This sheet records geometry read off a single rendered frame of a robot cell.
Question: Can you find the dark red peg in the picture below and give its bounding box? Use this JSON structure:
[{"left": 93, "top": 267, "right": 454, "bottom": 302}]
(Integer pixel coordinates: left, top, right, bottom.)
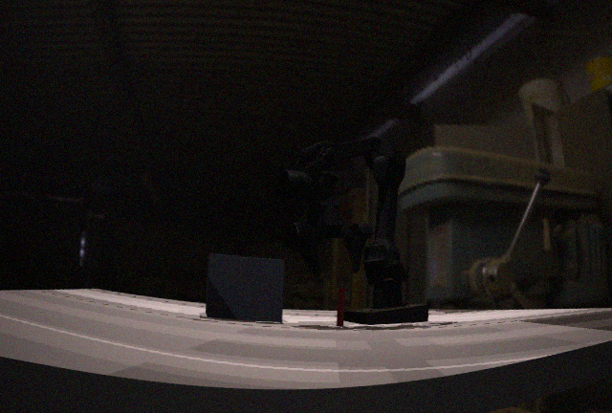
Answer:
[{"left": 337, "top": 288, "right": 345, "bottom": 326}]

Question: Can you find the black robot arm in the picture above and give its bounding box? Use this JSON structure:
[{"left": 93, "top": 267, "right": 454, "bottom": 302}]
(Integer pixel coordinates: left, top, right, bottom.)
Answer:
[{"left": 271, "top": 136, "right": 408, "bottom": 309}]

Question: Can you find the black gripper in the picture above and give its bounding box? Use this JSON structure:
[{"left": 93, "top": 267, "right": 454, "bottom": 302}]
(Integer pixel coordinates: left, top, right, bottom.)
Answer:
[{"left": 281, "top": 196, "right": 374, "bottom": 277}]

